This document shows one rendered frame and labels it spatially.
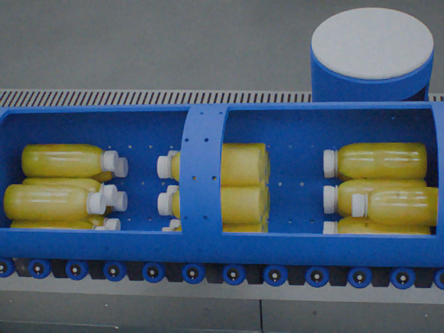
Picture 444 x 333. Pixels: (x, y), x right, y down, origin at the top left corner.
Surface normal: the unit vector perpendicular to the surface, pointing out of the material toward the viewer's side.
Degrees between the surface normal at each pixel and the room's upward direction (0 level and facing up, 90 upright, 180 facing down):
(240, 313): 70
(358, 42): 0
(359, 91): 90
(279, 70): 0
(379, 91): 90
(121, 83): 0
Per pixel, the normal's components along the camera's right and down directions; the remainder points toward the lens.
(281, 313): -0.15, 0.43
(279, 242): -0.08, 0.63
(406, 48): -0.11, -0.71
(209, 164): -0.15, -0.24
